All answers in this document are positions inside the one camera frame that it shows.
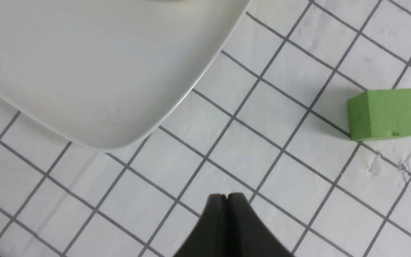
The green foam cube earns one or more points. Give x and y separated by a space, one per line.
380 115

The white square plate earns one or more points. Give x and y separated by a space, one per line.
104 74

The white grid tablecloth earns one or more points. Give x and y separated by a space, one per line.
268 119

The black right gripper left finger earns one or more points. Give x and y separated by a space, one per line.
208 237

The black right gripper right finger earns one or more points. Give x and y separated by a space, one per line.
247 236

